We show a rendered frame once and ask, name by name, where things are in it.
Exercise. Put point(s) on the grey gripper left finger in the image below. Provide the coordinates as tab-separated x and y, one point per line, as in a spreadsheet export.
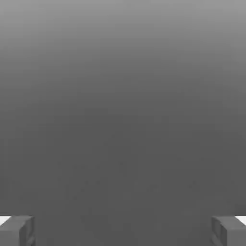
15	231

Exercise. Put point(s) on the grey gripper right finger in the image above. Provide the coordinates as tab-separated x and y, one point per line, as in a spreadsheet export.
230	232

